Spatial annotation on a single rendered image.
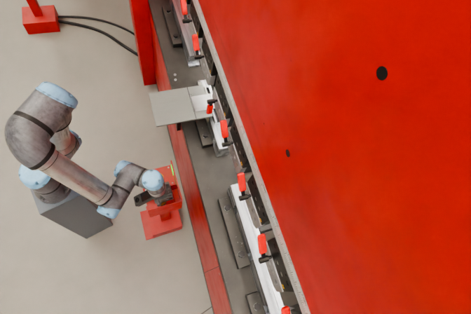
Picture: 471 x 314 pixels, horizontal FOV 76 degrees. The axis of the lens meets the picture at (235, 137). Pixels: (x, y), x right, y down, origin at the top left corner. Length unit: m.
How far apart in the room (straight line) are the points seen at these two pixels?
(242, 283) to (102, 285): 1.13
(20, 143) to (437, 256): 0.96
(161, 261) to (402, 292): 1.84
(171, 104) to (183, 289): 1.27
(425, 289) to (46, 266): 2.15
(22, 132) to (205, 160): 0.76
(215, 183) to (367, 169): 1.01
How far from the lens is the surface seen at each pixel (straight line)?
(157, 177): 1.18
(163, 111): 1.42
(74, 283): 2.30
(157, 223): 2.14
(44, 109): 1.02
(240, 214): 1.30
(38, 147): 1.02
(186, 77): 1.68
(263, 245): 0.96
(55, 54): 3.07
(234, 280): 1.36
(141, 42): 2.33
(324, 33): 0.52
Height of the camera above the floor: 2.22
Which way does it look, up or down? 62 degrees down
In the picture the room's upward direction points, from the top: 22 degrees clockwise
